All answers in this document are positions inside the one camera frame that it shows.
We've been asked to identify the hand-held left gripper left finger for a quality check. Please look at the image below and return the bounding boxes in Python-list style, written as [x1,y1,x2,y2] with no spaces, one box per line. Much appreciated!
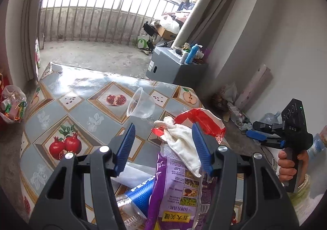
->
[29,123,136,230]

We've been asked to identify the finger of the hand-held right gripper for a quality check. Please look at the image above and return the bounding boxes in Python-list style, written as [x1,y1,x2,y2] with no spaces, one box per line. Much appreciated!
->
[252,121,281,131]
[246,130,284,147]

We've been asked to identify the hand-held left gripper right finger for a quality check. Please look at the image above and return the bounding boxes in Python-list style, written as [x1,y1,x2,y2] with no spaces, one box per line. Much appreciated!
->
[191,123,299,230]

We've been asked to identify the white cloth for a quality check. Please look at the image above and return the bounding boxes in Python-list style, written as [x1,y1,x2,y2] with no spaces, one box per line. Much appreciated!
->
[153,116,202,178]

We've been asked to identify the white paper sheet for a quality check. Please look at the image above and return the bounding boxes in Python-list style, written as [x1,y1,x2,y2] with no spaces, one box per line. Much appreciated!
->
[111,162,154,187]

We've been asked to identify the red and white plastic bag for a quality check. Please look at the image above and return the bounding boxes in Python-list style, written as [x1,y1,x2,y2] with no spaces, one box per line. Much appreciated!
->
[151,108,226,143]

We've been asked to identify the clear plastic cup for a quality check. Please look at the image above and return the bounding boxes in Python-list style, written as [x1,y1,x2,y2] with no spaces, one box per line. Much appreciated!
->
[126,87,156,118]

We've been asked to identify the Pepsi plastic bottle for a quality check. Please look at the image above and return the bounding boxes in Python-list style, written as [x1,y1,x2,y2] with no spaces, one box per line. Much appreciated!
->
[116,176,156,230]

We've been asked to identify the purple printed plastic bag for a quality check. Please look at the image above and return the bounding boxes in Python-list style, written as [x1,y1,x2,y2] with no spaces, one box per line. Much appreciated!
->
[146,143,217,230]

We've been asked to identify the person's right forearm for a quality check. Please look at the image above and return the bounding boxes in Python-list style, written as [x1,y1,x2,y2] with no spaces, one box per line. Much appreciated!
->
[290,174,327,218]

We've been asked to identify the trash bag with litter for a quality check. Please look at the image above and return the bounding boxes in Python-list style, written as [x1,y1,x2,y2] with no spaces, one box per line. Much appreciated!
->
[0,85,28,124]

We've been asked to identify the person's right hand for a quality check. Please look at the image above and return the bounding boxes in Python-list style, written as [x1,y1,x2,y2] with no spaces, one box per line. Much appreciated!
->
[277,149,310,182]

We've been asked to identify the clear blue water jug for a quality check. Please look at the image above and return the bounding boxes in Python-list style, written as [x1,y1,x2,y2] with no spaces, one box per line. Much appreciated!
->
[259,111,283,124]
[307,125,327,161]

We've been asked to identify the pile of litter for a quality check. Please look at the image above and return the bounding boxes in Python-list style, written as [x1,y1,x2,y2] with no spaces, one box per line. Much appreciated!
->
[225,102,253,128]

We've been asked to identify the long pink box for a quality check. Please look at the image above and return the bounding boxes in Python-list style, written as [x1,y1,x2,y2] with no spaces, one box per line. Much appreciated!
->
[235,64,274,111]

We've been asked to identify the white bag with red print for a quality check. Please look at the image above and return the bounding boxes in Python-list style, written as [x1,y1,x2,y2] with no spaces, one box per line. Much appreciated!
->
[220,84,239,104]

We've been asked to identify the dark snack box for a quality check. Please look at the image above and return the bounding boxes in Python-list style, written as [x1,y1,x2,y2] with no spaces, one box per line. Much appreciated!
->
[212,93,226,108]

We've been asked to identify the fruit print tablecloth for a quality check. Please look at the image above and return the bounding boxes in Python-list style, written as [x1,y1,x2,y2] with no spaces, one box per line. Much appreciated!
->
[19,62,246,223]

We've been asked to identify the grey cabinet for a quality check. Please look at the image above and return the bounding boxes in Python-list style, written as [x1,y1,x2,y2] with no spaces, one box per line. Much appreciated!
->
[146,46,208,85]

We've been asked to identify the blue detergent bottle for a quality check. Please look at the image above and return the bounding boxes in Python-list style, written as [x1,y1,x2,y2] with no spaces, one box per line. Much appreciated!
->
[184,44,202,65]

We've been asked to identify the green and white object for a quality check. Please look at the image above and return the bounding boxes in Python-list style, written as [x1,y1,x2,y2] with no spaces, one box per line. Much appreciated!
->
[137,35,150,49]

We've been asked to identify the cardboard box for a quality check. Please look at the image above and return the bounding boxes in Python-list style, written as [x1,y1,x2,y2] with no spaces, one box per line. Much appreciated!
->
[156,25,179,41]

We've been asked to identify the black object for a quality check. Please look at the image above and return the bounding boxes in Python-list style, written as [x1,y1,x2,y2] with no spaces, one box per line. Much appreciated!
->
[143,22,157,37]

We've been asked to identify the striped plastic bag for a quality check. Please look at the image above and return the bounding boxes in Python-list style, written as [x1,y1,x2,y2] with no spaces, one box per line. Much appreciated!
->
[34,38,42,69]

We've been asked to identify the beige curtain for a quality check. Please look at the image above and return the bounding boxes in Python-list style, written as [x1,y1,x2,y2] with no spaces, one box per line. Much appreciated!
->
[171,0,256,49]

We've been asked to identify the metal balcony railing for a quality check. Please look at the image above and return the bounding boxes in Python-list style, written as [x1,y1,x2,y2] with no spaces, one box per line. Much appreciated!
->
[38,0,179,46]

